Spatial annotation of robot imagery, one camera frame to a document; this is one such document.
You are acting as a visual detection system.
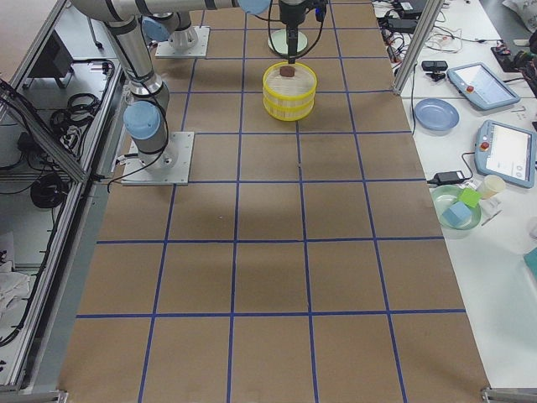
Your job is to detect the aluminium frame post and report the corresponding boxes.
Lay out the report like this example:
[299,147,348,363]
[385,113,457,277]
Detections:
[393,0,444,96]

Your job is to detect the green bowl with blocks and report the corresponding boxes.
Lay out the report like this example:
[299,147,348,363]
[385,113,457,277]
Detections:
[430,185,482,230]

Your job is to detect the teach pendant near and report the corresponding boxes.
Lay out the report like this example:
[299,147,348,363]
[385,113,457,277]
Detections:
[474,120,536,189]

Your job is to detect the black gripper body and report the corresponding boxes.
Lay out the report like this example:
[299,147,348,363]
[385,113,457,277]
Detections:
[278,0,328,29]

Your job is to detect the dark brown bun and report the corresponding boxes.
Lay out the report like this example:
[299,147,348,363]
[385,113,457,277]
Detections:
[279,65,295,78]

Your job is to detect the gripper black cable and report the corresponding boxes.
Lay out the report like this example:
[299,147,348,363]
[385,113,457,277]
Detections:
[266,8,325,60]

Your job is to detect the black power adapter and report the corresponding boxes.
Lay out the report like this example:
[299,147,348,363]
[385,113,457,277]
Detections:
[427,170,469,186]

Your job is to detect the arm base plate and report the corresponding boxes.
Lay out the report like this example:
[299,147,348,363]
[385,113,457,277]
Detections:
[121,132,195,186]
[155,26,210,59]

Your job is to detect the teach pendant far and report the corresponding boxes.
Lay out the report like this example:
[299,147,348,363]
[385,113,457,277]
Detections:
[446,62,520,111]

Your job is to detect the light green plate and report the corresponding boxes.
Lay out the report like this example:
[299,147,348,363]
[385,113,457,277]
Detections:
[268,29,308,58]

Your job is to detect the yellow steamer layer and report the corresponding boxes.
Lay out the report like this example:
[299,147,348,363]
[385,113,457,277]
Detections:
[263,99,315,122]
[262,62,318,107]

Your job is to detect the blue plate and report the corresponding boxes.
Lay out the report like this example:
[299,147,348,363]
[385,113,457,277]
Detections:
[414,98,460,132]

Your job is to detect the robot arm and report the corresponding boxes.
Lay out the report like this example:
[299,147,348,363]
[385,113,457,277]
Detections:
[72,0,327,118]

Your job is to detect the teach pendant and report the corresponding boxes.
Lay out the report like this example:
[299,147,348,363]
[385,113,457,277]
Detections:
[474,120,536,189]
[446,62,520,111]

